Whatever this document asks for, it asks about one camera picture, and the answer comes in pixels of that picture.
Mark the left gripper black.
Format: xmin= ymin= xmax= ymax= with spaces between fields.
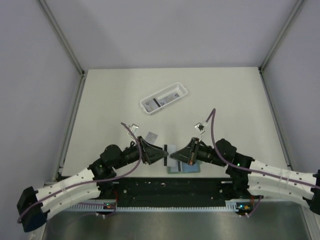
xmin=113 ymin=135 xmax=169 ymax=170

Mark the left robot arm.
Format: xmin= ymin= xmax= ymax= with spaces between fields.
xmin=16 ymin=136 xmax=169 ymax=233

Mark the right aluminium frame post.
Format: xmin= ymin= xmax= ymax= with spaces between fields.
xmin=258 ymin=0 xmax=307 ymax=73

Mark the card with black stripe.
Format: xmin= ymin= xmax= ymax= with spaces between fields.
xmin=163 ymin=144 xmax=177 ymax=168

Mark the white plastic basket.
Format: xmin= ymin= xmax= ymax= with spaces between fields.
xmin=139 ymin=82 xmax=188 ymax=116

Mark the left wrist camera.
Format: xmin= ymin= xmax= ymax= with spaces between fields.
xmin=126 ymin=124 xmax=139 ymax=137

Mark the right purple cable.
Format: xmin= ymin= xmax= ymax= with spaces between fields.
xmin=203 ymin=108 xmax=320 ymax=216

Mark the purple cable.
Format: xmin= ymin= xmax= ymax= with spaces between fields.
xmin=203 ymin=108 xmax=320 ymax=216
xmin=16 ymin=121 xmax=145 ymax=223

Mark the green card holder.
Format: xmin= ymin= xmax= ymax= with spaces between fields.
xmin=167 ymin=162 xmax=201 ymax=174

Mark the silver card with stripe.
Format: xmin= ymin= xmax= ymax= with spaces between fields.
xmin=173 ymin=161 xmax=183 ymax=173

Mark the card in basket right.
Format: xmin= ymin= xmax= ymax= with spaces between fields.
xmin=159 ymin=92 xmax=180 ymax=106

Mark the card in basket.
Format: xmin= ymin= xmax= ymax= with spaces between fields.
xmin=159 ymin=92 xmax=180 ymax=106
xmin=143 ymin=98 xmax=160 ymax=113

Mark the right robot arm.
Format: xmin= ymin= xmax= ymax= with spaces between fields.
xmin=170 ymin=137 xmax=320 ymax=215

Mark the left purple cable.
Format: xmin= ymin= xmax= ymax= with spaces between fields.
xmin=16 ymin=121 xmax=145 ymax=223

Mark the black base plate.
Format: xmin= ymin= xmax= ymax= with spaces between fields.
xmin=94 ymin=176 xmax=253 ymax=208

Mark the white cable duct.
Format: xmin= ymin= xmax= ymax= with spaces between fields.
xmin=66 ymin=199 xmax=250 ymax=213

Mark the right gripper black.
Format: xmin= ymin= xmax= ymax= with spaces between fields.
xmin=171 ymin=137 xmax=227 ymax=167

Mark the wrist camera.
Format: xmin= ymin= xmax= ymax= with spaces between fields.
xmin=126 ymin=124 xmax=139 ymax=137
xmin=194 ymin=121 xmax=208 ymax=140

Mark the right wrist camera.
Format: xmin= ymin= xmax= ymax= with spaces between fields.
xmin=194 ymin=121 xmax=208 ymax=140

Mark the left aluminium frame post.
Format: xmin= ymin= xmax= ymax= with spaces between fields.
xmin=37 ymin=0 xmax=87 ymax=76

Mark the card in basket left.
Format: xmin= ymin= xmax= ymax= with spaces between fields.
xmin=143 ymin=98 xmax=160 ymax=113

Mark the aluminium frame post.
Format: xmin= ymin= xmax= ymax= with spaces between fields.
xmin=37 ymin=0 xmax=87 ymax=76
xmin=258 ymin=0 xmax=307 ymax=73

